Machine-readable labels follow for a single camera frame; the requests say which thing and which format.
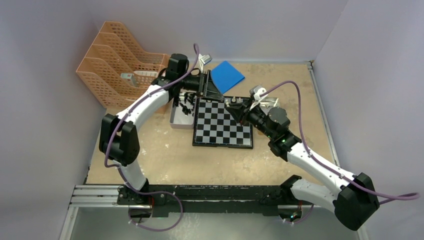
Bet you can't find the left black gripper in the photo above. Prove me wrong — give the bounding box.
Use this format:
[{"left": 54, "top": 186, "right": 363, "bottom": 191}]
[{"left": 178, "top": 70, "right": 224, "bottom": 102}]

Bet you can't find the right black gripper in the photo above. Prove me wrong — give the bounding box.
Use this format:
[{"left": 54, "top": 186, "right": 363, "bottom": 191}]
[{"left": 226, "top": 97, "right": 275, "bottom": 139}]

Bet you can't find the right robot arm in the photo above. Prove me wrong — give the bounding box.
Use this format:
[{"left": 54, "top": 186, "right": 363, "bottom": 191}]
[{"left": 224, "top": 100, "right": 380, "bottom": 231}]

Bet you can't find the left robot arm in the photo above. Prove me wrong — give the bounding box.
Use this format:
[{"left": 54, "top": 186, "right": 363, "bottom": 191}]
[{"left": 99, "top": 53, "right": 224, "bottom": 205}]

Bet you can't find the silver tin with black pieces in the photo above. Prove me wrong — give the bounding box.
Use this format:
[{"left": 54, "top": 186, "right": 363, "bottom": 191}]
[{"left": 169, "top": 91, "right": 197, "bottom": 130}]

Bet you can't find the black and white chessboard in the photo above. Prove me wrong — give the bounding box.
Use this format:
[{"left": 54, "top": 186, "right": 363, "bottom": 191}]
[{"left": 192, "top": 98, "right": 254, "bottom": 150}]

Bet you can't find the orange mesh file organizer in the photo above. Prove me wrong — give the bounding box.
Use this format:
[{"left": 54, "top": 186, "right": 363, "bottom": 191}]
[{"left": 76, "top": 21, "right": 170, "bottom": 109}]

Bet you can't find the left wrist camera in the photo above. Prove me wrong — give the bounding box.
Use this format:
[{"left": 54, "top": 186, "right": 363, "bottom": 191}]
[{"left": 198, "top": 54, "right": 213, "bottom": 66}]

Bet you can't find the black mounting rail base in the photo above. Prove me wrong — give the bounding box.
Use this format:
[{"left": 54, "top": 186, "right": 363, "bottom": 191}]
[{"left": 117, "top": 183, "right": 309, "bottom": 221}]

